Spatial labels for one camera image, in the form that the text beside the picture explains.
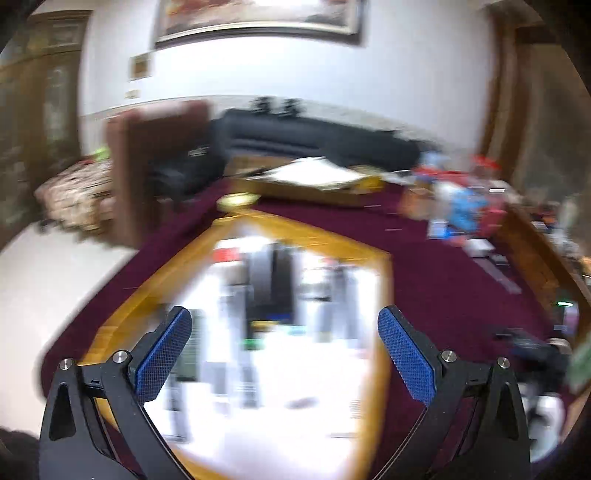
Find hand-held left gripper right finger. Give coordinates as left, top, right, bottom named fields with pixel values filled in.
left=378, top=305, right=532, bottom=480

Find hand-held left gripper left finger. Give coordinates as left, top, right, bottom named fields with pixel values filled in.
left=39, top=305, right=194, bottom=480

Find yellow taped box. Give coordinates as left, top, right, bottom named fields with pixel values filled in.
left=81, top=210, right=393, bottom=480

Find maroon velvet tablecloth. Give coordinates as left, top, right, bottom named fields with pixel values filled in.
left=39, top=178, right=573, bottom=480

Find white pen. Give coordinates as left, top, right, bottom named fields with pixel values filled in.
left=473, top=257, right=522, bottom=294

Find round wooden table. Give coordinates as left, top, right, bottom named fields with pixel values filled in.
left=489, top=203, right=587, bottom=333

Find white charger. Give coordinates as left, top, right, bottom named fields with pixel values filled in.
left=463, top=237, right=494, bottom=257

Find clear jar orange label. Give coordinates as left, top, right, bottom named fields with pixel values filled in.
left=399, top=185, right=435, bottom=220

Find clear jar blue cartoon label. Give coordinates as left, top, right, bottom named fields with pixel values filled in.
left=443, top=185, right=490, bottom=232

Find yellow tape roll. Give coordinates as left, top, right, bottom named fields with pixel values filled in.
left=218, top=193, right=260, bottom=212

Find brown cardboard box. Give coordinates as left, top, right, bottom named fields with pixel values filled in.
left=228, top=157, right=386, bottom=208

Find patterned blanket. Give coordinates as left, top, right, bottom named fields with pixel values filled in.
left=34, top=154, right=116, bottom=232

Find maroon chair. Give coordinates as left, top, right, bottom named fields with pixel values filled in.
left=104, top=102, right=213, bottom=247

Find black bag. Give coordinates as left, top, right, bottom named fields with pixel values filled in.
left=152, top=143, right=225, bottom=199

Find stack of papers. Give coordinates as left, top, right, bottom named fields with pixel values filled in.
left=259, top=157, right=365, bottom=190

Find black sofa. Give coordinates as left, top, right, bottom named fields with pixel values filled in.
left=210, top=108, right=421, bottom=181

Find wooden display cabinet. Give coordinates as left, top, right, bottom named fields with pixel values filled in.
left=480, top=9, right=591, bottom=208

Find dark wooden glass cabinet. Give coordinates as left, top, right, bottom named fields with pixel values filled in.
left=0, top=11, right=90, bottom=236

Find framed painting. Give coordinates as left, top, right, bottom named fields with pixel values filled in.
left=152, top=0, right=365, bottom=49

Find gold wall plate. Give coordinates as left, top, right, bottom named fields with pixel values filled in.
left=130, top=53, right=152, bottom=80

